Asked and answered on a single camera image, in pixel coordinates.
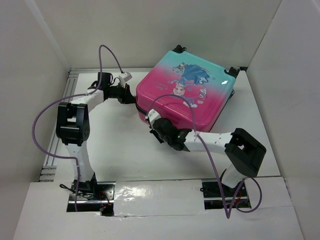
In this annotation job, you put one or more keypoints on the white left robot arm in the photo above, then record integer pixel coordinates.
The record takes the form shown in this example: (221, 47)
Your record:
(73, 124)

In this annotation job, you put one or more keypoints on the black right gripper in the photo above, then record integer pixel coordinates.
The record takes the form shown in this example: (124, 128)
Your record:
(157, 127)

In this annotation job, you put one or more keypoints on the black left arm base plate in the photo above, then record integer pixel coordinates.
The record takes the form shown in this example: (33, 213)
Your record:
(101, 201)

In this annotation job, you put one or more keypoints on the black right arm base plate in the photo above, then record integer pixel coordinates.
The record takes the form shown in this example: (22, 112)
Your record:
(213, 198)

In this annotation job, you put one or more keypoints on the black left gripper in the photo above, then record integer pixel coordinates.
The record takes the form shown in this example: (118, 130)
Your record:
(126, 97)

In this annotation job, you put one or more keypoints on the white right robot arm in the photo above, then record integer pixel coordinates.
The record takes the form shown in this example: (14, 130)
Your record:
(245, 153)

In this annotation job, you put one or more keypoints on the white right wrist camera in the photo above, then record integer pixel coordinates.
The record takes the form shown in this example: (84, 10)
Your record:
(152, 116)

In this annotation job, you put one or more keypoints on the pink hard-shell suitcase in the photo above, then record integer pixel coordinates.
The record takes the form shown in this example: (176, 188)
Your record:
(186, 89)

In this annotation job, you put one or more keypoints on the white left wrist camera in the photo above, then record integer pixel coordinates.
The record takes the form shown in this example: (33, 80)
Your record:
(124, 78)

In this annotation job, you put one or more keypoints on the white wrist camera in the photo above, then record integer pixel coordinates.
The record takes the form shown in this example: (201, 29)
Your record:
(152, 116)
(124, 78)

